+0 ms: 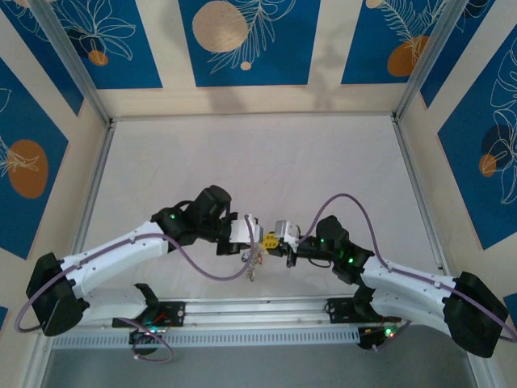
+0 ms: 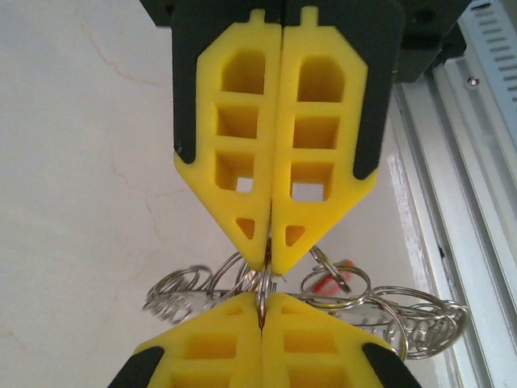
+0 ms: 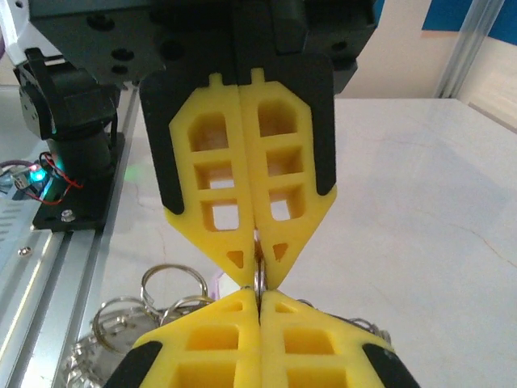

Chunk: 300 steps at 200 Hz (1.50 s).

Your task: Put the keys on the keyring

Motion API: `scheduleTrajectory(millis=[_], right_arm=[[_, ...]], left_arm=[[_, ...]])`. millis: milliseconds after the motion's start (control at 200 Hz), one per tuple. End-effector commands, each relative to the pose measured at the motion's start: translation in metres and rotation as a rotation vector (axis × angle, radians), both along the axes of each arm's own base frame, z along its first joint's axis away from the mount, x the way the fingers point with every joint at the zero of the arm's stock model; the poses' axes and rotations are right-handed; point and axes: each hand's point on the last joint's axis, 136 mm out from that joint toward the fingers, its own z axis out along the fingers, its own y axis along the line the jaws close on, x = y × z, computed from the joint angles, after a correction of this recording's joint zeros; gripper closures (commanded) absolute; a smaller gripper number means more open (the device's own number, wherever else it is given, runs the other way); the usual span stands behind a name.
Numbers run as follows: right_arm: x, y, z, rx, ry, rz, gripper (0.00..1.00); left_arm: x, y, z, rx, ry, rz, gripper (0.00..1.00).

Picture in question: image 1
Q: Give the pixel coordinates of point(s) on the metal keyring disc with rings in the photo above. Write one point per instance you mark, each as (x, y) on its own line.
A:
(252, 268)

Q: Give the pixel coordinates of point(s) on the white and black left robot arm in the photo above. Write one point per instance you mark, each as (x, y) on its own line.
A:
(121, 250)

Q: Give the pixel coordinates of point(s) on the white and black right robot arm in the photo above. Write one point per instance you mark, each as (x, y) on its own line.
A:
(404, 279)

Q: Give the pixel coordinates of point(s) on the right base circuit board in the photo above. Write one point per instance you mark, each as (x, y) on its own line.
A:
(371, 337)

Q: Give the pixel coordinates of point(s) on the base circuit board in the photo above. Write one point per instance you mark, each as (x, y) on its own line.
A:
(139, 335)
(371, 337)

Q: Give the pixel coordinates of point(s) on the left base circuit board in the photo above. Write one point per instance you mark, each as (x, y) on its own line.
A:
(139, 335)

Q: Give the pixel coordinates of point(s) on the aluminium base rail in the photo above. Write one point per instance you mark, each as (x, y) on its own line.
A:
(258, 313)

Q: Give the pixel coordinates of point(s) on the aluminium side rail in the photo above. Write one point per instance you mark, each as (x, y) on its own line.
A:
(412, 169)
(97, 169)

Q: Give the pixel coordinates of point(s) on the aluminium frame post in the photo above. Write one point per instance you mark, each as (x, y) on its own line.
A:
(428, 60)
(72, 64)

